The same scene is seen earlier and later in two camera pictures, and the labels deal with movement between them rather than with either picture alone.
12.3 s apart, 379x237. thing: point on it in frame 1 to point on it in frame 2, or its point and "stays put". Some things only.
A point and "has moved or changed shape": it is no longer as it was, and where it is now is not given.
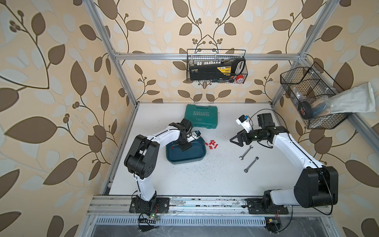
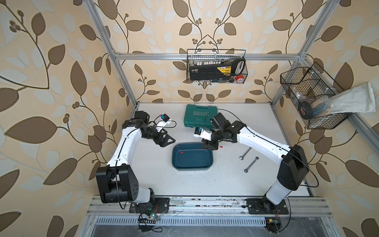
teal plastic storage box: (174, 155) has moved or changed shape
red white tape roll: (240, 78) stays put
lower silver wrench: (246, 170) stays put
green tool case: (205, 117) stays put
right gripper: (245, 134) to (211, 146)
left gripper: (185, 148) to (165, 143)
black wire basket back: (215, 65) stays put
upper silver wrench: (242, 157) stays put
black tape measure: (305, 109) stays put
